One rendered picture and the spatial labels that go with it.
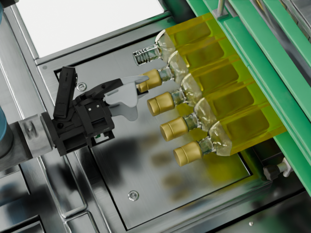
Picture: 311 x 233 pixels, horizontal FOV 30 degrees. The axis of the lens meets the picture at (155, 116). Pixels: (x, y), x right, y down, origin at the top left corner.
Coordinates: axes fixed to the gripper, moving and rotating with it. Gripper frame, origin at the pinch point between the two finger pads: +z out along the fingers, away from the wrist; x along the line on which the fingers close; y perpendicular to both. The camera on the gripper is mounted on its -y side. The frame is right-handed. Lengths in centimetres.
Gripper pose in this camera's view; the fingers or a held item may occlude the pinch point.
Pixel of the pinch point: (140, 83)
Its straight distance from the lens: 113.6
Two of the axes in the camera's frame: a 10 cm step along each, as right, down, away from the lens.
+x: 0.4, -4.1, -9.1
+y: 4.2, 8.3, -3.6
